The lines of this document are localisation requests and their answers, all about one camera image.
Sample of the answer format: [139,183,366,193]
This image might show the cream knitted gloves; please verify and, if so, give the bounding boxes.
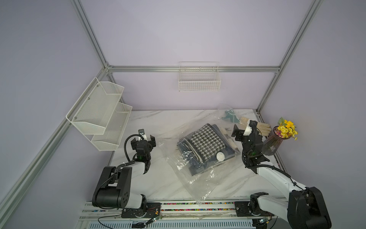
[239,117,272,137]

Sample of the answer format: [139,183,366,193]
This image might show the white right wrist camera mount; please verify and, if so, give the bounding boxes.
[243,125,252,136]

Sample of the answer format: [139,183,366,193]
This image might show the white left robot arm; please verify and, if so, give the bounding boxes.
[91,129,156,214]

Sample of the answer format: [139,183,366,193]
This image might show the white two-tier mesh shelf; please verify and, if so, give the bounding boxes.
[66,78,132,151]

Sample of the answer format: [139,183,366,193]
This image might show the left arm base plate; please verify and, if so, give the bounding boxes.
[121,202,162,219]

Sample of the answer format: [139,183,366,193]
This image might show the aluminium frame rails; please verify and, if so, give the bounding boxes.
[1,1,323,228]

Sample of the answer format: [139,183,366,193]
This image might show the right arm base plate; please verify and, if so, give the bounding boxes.
[234,201,273,217]

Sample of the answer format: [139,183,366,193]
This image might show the navy grey plaid scarf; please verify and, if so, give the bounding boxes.
[177,125,239,176]

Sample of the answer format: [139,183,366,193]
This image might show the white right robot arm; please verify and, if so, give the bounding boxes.
[231,120,332,229]

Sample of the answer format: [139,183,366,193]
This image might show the black white houndstooth scarf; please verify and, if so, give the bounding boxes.
[186,124,226,162]

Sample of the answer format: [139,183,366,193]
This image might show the small bag with green item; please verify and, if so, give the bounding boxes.
[218,104,240,124]

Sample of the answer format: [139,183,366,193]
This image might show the clear plastic vacuum bag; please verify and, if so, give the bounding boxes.
[158,109,255,203]

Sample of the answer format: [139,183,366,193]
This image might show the white wire wall basket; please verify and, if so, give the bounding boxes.
[178,62,221,92]

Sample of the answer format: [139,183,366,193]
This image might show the dark glass flower vase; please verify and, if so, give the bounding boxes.
[262,126,289,156]

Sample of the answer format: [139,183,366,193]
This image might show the yellow flower bouquet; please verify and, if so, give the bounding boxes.
[274,117,298,140]

